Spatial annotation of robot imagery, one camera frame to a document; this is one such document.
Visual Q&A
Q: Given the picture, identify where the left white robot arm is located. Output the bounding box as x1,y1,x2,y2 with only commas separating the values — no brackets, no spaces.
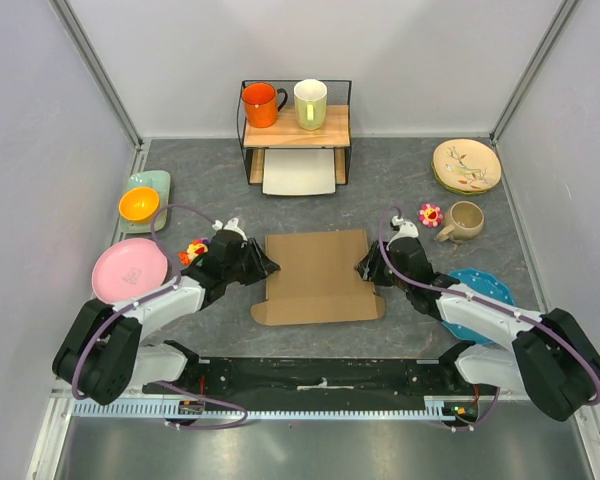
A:
52,230,281,405

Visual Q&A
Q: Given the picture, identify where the orange mug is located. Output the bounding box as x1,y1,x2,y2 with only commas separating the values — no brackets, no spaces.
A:
241,82,288,128

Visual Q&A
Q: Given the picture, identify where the beige ceramic mug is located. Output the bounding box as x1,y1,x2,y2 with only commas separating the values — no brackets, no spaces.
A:
435,201,485,243

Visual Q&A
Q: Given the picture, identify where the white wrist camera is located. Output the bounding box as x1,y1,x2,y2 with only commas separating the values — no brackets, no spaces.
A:
212,217,247,240
390,215,419,242

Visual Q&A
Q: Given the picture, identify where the white cable duct rail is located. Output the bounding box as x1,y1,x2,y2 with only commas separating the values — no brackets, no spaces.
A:
71,397,476,421

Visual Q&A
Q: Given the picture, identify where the pink plate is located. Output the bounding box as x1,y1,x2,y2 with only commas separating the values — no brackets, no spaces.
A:
91,238,168,304

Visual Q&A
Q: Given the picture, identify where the orange flower toy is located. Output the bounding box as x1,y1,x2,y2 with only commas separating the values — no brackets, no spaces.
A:
178,238,210,266

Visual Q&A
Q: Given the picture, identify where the black wire wooden shelf rack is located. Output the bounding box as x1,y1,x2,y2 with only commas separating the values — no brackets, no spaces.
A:
236,79,352,186

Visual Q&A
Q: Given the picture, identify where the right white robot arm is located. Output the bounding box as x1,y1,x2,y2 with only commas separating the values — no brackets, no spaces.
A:
356,237,600,421

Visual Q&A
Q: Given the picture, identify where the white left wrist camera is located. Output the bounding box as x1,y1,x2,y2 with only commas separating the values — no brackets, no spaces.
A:
212,217,247,240

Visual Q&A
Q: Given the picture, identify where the floral beige plate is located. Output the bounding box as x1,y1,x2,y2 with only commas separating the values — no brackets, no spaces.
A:
431,139,502,195

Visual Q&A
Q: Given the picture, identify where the brown cardboard box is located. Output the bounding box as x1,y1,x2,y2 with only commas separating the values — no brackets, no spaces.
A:
251,229,386,327

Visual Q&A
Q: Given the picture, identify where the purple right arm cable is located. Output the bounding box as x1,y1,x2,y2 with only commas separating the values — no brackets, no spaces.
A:
378,207,600,434

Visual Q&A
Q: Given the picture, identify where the blue dotted plate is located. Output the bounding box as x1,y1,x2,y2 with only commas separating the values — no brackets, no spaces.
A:
443,268,515,345

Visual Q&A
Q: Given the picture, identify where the pink flower toy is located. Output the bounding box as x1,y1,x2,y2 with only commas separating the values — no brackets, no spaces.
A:
418,203,444,228

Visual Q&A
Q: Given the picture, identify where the orange bowl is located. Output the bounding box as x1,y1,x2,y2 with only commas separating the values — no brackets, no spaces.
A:
118,186,160,224

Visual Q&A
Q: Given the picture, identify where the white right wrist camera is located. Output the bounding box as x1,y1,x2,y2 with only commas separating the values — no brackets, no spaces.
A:
390,215,419,242

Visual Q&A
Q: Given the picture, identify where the pale green mug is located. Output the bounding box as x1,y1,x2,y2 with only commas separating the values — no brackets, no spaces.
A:
294,79,328,131

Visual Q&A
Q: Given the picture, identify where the white tray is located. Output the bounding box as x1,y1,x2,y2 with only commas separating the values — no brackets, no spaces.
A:
262,148,336,196

